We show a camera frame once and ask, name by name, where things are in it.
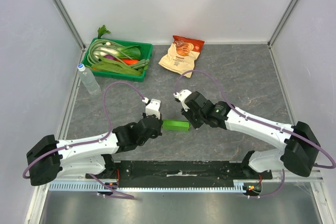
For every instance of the green leafy vegetable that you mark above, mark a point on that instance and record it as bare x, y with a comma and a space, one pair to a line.
116, 68

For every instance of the light blue cable duct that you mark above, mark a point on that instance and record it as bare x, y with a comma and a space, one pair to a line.
94, 186

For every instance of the orange carrot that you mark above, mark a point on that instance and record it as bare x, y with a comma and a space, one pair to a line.
130, 61

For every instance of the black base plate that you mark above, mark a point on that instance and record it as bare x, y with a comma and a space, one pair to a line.
180, 173

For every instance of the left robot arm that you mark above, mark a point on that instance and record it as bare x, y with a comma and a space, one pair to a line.
51, 158

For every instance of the celery leaf sprig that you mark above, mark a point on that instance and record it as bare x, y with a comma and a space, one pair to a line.
102, 31

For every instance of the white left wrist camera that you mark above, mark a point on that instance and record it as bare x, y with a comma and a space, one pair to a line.
152, 107

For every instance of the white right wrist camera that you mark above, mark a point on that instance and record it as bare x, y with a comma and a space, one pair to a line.
181, 97

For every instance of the purple onion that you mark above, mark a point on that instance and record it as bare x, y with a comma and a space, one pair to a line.
109, 57

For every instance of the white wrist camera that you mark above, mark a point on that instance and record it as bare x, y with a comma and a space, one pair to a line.
152, 107
181, 97

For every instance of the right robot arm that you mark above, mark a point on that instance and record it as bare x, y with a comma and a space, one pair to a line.
294, 145

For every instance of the green asparagus bunch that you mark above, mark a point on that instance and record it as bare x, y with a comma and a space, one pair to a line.
140, 64

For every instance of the bok choy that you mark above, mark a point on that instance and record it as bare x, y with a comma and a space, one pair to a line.
130, 52

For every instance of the green paper box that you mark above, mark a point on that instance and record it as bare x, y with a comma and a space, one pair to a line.
176, 125

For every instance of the green long beans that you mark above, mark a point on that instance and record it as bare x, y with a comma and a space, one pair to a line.
93, 51

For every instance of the red and cream snack bag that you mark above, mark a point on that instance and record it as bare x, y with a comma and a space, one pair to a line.
182, 54

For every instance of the green plastic crate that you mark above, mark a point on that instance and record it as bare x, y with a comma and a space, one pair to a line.
146, 53

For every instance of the clear plastic water bottle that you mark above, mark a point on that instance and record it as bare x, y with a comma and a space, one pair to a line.
87, 78

